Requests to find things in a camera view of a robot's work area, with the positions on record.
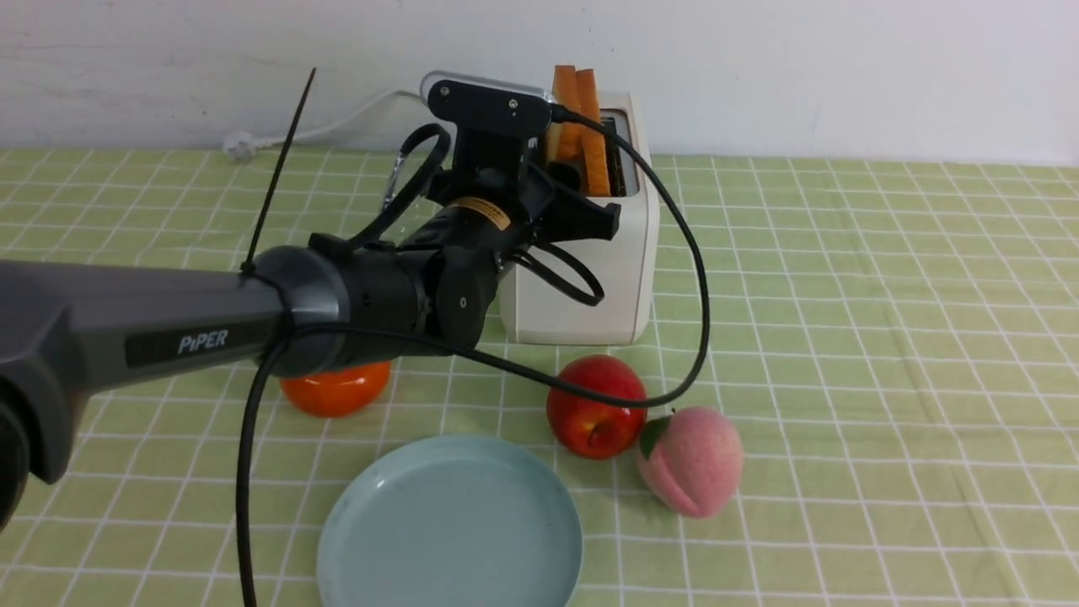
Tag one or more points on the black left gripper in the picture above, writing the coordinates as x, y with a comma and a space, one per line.
529, 205

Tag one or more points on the toast slice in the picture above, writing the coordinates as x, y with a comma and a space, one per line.
563, 140
594, 157

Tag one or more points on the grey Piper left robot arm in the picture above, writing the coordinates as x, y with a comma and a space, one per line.
418, 280

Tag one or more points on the white two-slot toaster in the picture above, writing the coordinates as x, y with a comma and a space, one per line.
532, 311

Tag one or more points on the red apple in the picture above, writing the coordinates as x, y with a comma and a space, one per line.
590, 429

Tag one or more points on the black zip tie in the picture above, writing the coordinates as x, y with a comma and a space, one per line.
278, 169

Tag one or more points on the pink peach with leaf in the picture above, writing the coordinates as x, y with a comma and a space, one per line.
692, 460

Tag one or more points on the orange persimmon with green leaf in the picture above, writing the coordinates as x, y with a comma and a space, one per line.
337, 394

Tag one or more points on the light blue round plate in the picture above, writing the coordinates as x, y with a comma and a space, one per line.
457, 520

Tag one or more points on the green checkered tablecloth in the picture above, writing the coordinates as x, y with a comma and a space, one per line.
896, 343

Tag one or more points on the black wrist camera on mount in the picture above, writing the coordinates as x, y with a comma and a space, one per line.
488, 105

